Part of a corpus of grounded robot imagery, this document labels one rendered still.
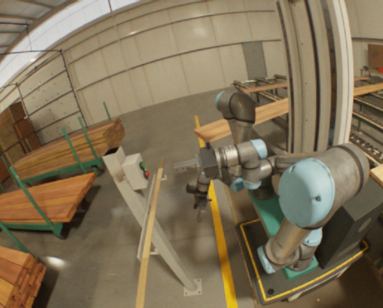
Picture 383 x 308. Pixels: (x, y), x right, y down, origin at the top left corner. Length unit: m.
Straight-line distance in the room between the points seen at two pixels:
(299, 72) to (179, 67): 8.23
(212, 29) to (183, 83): 3.05
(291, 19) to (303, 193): 0.67
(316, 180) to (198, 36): 8.83
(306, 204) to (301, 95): 0.58
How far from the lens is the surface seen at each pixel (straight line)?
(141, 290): 0.60
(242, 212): 1.99
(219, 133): 1.49
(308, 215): 0.32
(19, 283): 1.86
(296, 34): 0.82
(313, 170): 0.32
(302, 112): 0.86
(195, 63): 8.88
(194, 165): 0.62
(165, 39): 8.99
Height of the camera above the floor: 1.51
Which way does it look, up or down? 28 degrees down
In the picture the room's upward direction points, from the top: 15 degrees counter-clockwise
